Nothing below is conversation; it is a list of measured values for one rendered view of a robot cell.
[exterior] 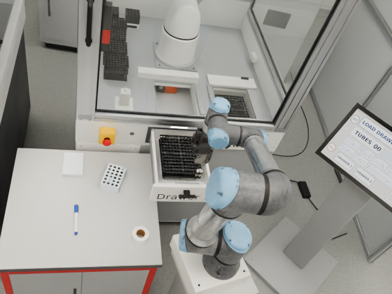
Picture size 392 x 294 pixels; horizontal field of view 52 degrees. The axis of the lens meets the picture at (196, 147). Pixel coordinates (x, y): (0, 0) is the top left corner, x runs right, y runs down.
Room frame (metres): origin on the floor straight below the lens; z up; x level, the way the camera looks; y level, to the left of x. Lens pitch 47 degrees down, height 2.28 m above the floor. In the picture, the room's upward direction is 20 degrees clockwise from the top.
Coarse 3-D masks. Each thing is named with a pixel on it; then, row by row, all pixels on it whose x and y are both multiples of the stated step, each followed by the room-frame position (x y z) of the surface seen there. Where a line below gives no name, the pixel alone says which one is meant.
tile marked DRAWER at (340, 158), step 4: (340, 152) 1.48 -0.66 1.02; (336, 156) 1.47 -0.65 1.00; (340, 156) 1.46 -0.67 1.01; (344, 156) 1.46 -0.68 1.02; (336, 160) 1.45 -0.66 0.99; (340, 160) 1.45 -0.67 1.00; (344, 160) 1.45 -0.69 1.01; (348, 160) 1.45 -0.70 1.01; (344, 164) 1.44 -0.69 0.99; (348, 164) 1.44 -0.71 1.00; (352, 164) 1.44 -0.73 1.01; (348, 168) 1.42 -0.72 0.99
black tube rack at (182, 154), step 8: (160, 136) 1.29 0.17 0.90; (168, 136) 1.32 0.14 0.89; (176, 136) 1.33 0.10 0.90; (184, 136) 1.35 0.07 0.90; (160, 144) 1.25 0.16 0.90; (168, 144) 1.27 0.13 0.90; (176, 144) 1.28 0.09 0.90; (184, 144) 1.30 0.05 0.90; (160, 152) 1.23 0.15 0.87; (168, 152) 1.22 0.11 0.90; (176, 152) 1.23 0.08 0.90; (184, 152) 1.25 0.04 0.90; (192, 152) 1.27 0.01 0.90; (160, 160) 1.19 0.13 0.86; (168, 160) 1.17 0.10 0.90; (176, 160) 1.19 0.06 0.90; (184, 160) 1.20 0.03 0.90; (192, 160) 1.22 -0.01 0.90; (168, 168) 1.15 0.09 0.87; (176, 168) 1.15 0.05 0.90; (184, 168) 1.19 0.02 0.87; (192, 168) 1.18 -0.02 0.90; (200, 168) 1.20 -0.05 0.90; (168, 176) 1.11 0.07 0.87; (176, 176) 1.12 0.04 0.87; (184, 176) 1.14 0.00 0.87; (192, 176) 1.16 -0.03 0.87; (200, 176) 1.17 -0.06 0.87
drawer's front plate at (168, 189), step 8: (160, 184) 1.01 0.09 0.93; (168, 184) 1.02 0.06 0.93; (176, 184) 1.04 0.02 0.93; (184, 184) 1.05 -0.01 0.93; (192, 184) 1.07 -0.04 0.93; (200, 184) 1.08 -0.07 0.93; (152, 192) 0.99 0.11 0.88; (160, 192) 1.00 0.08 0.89; (168, 192) 1.02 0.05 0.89; (176, 192) 1.03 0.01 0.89; (192, 192) 1.06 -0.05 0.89; (200, 192) 1.07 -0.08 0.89; (152, 200) 0.99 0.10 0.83; (160, 200) 1.01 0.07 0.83; (168, 200) 1.02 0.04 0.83; (176, 200) 1.03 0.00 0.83; (184, 200) 1.05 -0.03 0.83; (192, 200) 1.06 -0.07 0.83; (200, 200) 1.07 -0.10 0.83
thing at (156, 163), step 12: (156, 132) 1.33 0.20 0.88; (168, 132) 1.35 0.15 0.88; (180, 132) 1.38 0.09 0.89; (192, 132) 1.40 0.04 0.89; (156, 144) 1.30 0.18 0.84; (156, 156) 1.22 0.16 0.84; (156, 168) 1.11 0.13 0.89; (204, 168) 1.23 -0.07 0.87; (156, 180) 1.05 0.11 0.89; (168, 180) 1.12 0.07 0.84; (192, 180) 1.16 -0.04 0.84; (204, 180) 1.19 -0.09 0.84
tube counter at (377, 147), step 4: (376, 144) 1.50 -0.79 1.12; (380, 144) 1.50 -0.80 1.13; (372, 148) 1.49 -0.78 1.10; (376, 148) 1.49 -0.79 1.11; (380, 148) 1.49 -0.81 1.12; (384, 148) 1.49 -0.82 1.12; (376, 152) 1.48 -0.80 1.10; (380, 152) 1.48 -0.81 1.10; (384, 152) 1.48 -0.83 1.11; (388, 152) 1.47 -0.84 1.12; (384, 156) 1.46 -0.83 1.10; (388, 156) 1.46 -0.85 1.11; (388, 160) 1.45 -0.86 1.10
